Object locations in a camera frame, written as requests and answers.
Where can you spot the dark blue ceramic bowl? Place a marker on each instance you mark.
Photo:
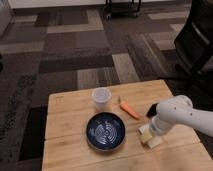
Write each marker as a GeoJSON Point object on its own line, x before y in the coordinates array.
{"type": "Point", "coordinates": [105, 131]}

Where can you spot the black oval object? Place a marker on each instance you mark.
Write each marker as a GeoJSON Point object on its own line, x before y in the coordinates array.
{"type": "Point", "coordinates": [152, 111]}

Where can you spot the black rolling cart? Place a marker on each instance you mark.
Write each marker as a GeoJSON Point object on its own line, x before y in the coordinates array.
{"type": "Point", "coordinates": [128, 8]}

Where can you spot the black office chair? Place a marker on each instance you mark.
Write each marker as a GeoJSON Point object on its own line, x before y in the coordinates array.
{"type": "Point", "coordinates": [194, 48]}

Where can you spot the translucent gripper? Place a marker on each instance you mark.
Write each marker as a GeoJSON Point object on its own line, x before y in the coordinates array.
{"type": "Point", "coordinates": [146, 136]}

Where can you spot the orange toy carrot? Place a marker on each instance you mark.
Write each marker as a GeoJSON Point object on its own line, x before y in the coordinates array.
{"type": "Point", "coordinates": [127, 108]}

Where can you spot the white sponge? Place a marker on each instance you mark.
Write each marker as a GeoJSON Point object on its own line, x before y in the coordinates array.
{"type": "Point", "coordinates": [155, 141]}

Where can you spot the clear plastic cup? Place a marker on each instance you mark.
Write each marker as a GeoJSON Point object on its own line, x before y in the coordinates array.
{"type": "Point", "coordinates": [101, 97]}

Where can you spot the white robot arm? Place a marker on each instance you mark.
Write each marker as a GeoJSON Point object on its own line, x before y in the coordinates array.
{"type": "Point", "coordinates": [176, 110]}

